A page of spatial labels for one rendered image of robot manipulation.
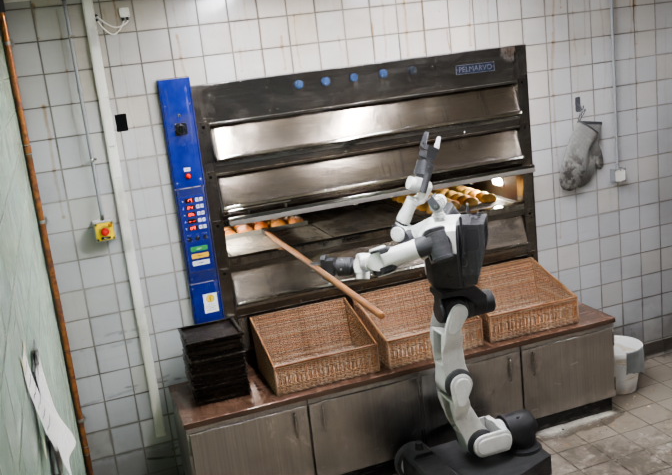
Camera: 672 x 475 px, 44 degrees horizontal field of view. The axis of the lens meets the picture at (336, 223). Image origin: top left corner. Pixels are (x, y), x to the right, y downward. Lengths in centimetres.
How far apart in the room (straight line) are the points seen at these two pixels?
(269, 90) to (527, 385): 210
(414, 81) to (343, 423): 188
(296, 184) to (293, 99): 45
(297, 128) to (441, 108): 85
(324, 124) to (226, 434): 168
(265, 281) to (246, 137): 78
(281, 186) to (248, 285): 56
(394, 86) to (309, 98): 49
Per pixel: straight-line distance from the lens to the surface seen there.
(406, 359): 434
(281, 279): 452
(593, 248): 539
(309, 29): 442
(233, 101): 433
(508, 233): 503
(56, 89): 422
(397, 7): 460
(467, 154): 481
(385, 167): 460
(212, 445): 413
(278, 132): 439
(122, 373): 450
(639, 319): 574
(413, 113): 465
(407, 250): 360
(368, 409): 430
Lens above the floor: 227
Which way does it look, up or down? 13 degrees down
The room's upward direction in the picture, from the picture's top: 6 degrees counter-clockwise
